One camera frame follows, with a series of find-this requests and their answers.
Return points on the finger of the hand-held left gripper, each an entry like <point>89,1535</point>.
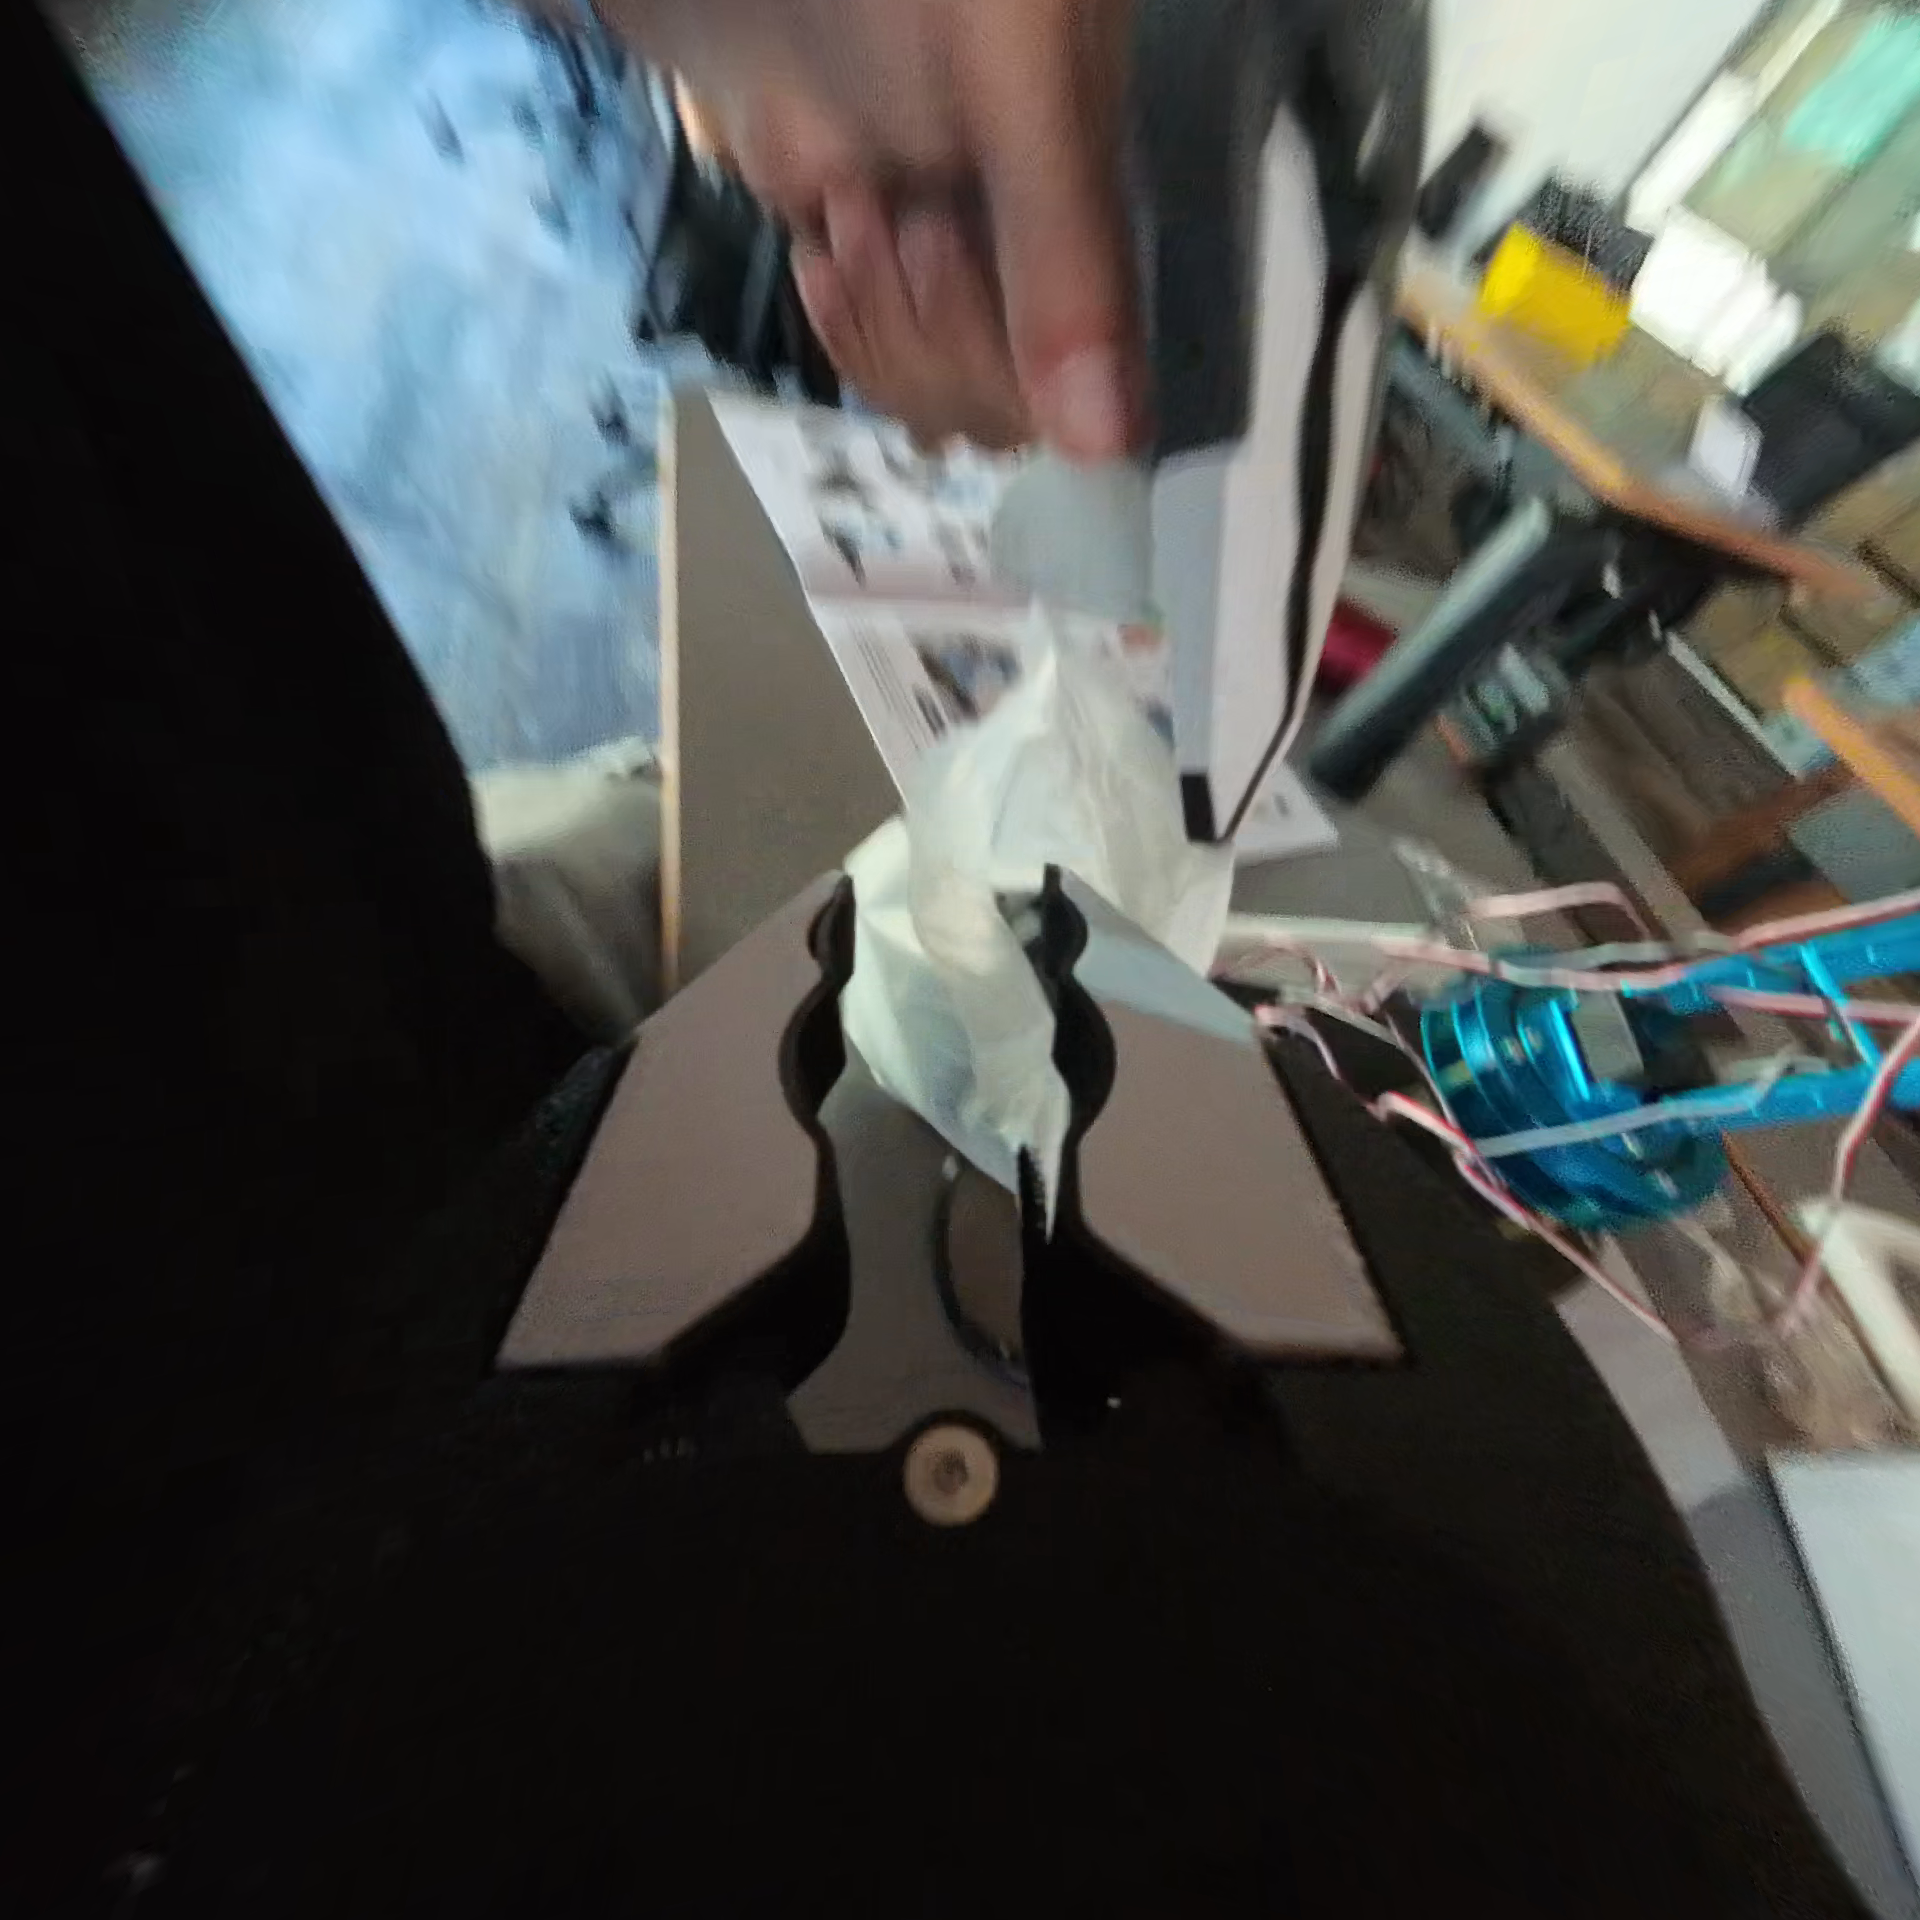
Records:
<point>1343,452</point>
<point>1230,630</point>

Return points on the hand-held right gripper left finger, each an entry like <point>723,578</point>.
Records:
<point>691,1186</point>

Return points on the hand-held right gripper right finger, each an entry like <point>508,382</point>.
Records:
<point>1201,1186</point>

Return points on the white plastic bag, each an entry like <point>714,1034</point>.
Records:
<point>991,841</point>

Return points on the blue toy robot arm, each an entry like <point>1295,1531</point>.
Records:
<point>1517,1066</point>

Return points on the wood-edged desk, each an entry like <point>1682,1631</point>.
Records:
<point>1559,405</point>

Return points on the grey desk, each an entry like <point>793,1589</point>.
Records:
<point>734,721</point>

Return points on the person's left hand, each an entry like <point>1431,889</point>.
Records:
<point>932,182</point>

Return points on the red cylinder bottle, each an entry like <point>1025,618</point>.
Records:
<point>1358,645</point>

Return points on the dark grey cylinder bottle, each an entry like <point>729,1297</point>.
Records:
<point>1425,661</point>

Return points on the yellow bin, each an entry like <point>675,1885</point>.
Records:
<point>1553,293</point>

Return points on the printed instruction booklet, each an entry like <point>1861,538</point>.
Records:
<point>885,511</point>

